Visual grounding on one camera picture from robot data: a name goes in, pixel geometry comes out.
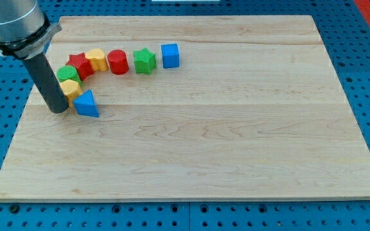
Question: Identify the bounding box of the yellow hexagon block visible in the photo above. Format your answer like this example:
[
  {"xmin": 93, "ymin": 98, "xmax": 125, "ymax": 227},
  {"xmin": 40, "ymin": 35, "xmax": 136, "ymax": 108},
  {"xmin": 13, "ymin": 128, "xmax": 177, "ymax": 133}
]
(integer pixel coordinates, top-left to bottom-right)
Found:
[{"xmin": 60, "ymin": 80, "xmax": 82, "ymax": 107}]

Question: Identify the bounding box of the yellow heart block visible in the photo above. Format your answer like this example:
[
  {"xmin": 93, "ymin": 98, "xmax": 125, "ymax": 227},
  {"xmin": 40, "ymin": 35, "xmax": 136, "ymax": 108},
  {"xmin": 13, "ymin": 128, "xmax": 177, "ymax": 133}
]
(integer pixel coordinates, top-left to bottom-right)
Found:
[{"xmin": 85, "ymin": 48, "xmax": 109, "ymax": 71}]

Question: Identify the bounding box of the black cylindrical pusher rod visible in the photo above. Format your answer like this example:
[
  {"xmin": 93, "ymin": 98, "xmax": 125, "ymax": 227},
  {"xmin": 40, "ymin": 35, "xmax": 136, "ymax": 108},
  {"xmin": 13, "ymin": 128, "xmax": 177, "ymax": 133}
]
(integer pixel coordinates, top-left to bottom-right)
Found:
[{"xmin": 22, "ymin": 52, "xmax": 69, "ymax": 114}]

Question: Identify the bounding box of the blue cube block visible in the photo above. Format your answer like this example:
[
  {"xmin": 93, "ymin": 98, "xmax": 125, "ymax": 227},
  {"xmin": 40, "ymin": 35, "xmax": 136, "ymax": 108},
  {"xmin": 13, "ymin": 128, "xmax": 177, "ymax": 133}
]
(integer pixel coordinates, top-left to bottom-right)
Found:
[{"xmin": 161, "ymin": 44, "xmax": 180, "ymax": 69}]

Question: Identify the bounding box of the blue triangle block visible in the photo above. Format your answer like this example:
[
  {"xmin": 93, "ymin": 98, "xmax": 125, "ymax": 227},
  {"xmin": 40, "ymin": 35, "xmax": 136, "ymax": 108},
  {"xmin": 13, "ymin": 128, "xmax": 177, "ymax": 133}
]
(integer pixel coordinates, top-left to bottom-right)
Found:
[{"xmin": 73, "ymin": 89, "xmax": 100, "ymax": 117}]

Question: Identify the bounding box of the green star block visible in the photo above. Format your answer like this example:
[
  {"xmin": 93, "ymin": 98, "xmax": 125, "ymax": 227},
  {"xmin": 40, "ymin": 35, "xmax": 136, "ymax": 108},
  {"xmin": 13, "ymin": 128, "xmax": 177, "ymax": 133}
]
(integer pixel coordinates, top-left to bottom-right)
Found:
[{"xmin": 133, "ymin": 47, "xmax": 157, "ymax": 75}]

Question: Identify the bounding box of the red star block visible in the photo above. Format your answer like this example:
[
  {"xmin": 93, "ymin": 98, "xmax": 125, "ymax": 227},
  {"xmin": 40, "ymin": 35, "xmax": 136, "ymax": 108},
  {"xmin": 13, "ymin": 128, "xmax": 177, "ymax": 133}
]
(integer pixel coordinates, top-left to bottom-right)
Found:
[{"xmin": 66, "ymin": 53, "xmax": 94, "ymax": 81}]

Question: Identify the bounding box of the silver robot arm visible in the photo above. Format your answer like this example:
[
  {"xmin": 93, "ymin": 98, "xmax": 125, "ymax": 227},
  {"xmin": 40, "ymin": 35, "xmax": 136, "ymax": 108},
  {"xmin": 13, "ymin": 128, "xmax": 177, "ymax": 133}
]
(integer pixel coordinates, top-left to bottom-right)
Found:
[{"xmin": 0, "ymin": 0, "xmax": 62, "ymax": 60}]

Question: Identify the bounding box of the wooden board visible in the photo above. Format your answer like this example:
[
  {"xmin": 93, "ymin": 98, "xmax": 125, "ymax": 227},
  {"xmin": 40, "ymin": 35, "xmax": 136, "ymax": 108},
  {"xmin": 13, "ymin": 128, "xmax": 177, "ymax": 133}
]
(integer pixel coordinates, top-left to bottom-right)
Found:
[{"xmin": 0, "ymin": 15, "xmax": 370, "ymax": 203}]

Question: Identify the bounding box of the red cylinder block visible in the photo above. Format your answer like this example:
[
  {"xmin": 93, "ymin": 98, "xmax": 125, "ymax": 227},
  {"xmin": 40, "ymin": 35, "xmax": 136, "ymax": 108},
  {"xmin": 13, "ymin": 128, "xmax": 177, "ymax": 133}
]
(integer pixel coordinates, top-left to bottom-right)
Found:
[{"xmin": 107, "ymin": 49, "xmax": 129, "ymax": 75}]

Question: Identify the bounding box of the green cylinder block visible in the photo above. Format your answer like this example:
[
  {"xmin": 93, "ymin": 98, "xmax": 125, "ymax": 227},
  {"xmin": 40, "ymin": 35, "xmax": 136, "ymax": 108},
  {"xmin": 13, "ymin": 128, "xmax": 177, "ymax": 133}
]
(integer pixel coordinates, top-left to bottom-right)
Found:
[{"xmin": 57, "ymin": 65, "xmax": 82, "ymax": 85}]

